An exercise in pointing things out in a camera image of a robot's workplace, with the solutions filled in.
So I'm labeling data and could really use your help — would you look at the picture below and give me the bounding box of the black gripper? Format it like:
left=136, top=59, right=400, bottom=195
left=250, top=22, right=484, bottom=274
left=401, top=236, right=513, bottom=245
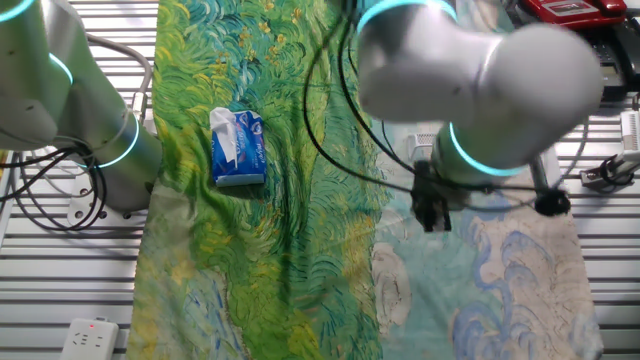
left=409, top=159, right=464, bottom=234

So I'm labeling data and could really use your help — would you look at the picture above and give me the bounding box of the white mesh toy goal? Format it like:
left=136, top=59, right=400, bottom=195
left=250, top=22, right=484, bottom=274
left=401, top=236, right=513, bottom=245
left=407, top=131, right=439, bottom=162

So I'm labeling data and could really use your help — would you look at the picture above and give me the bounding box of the green blue painted cloth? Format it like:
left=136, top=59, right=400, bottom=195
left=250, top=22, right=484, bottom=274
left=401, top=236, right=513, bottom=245
left=124, top=0, right=605, bottom=360

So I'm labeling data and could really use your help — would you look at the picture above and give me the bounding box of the blue tissue pack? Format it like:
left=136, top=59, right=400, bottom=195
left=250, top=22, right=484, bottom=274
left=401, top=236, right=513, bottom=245
left=209, top=106, right=268, bottom=189

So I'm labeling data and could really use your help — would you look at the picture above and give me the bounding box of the black desk phone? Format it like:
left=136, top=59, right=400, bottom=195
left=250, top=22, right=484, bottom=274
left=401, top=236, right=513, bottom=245
left=587, top=22, right=640, bottom=101

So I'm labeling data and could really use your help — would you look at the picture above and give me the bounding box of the white power strip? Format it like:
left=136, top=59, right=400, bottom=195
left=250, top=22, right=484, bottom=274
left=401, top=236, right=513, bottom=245
left=59, top=317, right=120, bottom=360

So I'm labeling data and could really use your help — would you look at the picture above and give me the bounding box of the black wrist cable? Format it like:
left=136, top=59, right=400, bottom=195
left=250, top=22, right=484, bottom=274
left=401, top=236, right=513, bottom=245
left=301, top=0, right=591, bottom=214

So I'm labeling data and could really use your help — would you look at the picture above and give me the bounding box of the grey robot hose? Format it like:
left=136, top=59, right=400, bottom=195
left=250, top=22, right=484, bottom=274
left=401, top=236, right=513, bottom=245
left=84, top=32, right=154, bottom=126

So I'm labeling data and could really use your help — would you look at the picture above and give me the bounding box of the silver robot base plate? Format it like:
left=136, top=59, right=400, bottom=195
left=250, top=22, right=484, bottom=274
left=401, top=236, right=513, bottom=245
left=66, top=172, right=149, bottom=225

